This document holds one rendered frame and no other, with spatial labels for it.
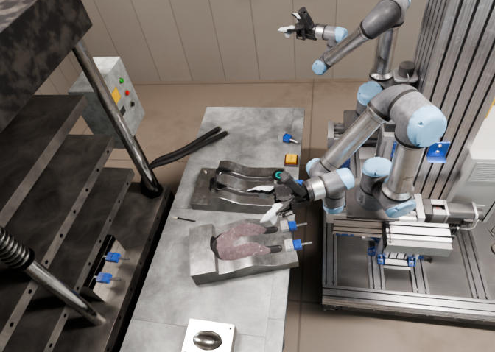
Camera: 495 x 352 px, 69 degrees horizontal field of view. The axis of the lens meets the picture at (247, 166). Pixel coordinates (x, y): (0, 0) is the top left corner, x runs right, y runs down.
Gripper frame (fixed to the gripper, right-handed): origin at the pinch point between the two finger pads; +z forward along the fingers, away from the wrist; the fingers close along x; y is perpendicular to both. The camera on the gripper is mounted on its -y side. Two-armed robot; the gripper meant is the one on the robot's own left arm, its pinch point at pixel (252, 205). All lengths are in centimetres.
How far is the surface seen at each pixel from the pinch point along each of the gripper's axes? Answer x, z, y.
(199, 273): 19, 29, 53
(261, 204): 46, -10, 51
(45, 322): 12, 91, 40
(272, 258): 18, -6, 58
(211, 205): 58, 15, 52
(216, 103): 263, -19, 111
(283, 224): 31, -17, 54
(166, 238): 52, 43, 59
